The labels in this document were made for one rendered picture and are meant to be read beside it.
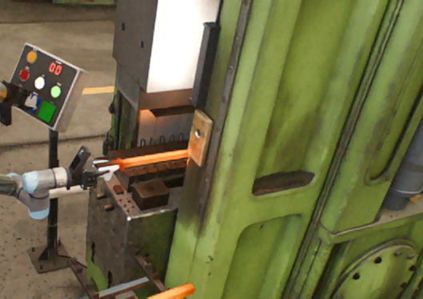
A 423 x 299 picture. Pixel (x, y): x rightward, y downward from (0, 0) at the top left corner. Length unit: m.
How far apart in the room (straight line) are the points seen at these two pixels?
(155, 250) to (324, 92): 0.87
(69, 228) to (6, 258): 0.43
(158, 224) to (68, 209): 1.46
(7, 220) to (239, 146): 2.01
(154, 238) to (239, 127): 0.67
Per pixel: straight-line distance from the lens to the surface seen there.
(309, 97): 1.87
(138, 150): 2.28
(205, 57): 1.74
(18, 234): 3.33
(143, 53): 1.87
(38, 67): 2.53
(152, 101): 1.96
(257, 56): 1.60
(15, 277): 3.08
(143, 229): 2.09
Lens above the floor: 2.19
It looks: 36 degrees down
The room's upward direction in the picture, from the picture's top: 9 degrees clockwise
